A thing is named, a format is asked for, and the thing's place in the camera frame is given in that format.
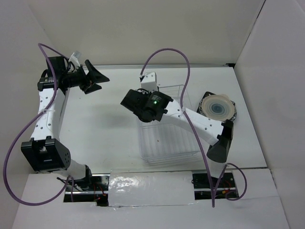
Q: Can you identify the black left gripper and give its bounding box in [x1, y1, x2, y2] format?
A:
[62, 60, 109, 94]

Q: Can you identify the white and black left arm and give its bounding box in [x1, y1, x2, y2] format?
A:
[21, 56, 109, 190]

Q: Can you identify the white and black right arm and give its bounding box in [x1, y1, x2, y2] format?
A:
[121, 89, 234, 187]

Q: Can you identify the cream plate with blue centre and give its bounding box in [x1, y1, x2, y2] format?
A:
[201, 93, 234, 123]

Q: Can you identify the silver taped front panel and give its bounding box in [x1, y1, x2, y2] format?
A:
[108, 171, 196, 207]

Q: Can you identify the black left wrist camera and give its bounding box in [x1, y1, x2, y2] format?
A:
[46, 56, 69, 78]

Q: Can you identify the white wire dish rack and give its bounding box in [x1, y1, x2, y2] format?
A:
[135, 83, 200, 166]

